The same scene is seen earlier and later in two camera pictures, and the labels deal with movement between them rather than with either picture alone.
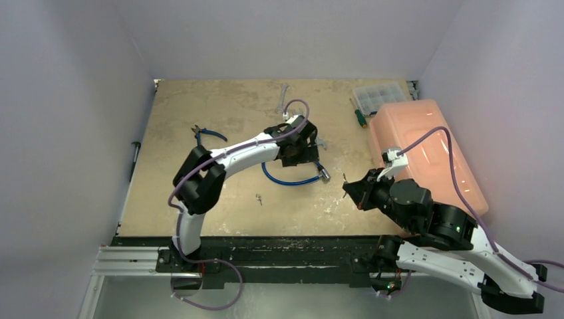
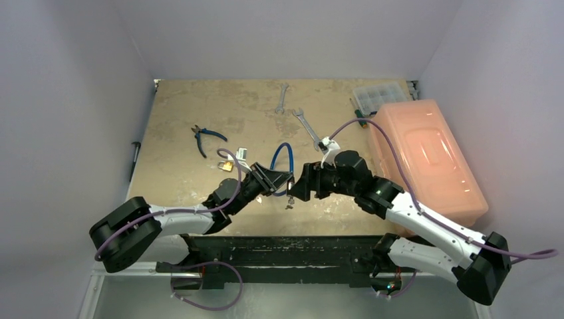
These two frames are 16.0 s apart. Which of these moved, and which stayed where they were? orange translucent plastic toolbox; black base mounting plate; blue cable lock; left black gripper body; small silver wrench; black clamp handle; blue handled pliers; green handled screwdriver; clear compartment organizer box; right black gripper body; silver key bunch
Moved: blue cable lock; right black gripper body; left black gripper body; silver key bunch
Stayed: black clamp handle; black base mounting plate; green handled screwdriver; blue handled pliers; orange translucent plastic toolbox; clear compartment organizer box; small silver wrench
